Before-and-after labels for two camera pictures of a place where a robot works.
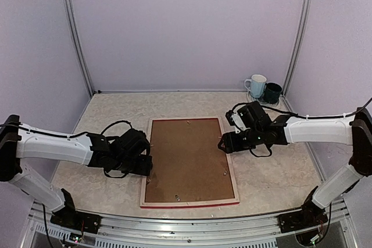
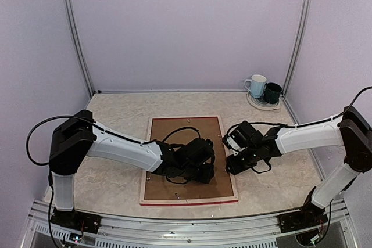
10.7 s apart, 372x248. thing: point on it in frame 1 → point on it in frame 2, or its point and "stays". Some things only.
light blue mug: x=257 y=85 stays
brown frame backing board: x=187 y=163 stays
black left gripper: x=145 y=166 → x=207 y=177
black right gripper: x=232 y=144 → x=235 y=169
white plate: x=261 y=101 stays
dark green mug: x=272 y=92 stays
